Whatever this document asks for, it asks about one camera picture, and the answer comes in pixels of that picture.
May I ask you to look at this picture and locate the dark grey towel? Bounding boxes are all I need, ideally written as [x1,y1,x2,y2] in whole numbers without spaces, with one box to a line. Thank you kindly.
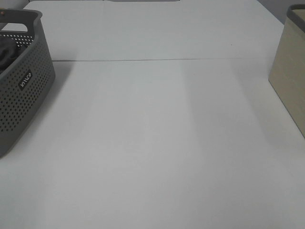
[0,35,29,74]

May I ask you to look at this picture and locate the beige fabric storage box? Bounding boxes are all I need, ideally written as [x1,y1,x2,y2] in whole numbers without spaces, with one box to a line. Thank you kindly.
[268,4,305,135]

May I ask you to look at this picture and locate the grey perforated plastic basket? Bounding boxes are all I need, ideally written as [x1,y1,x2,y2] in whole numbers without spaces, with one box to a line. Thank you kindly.
[0,9,55,156]

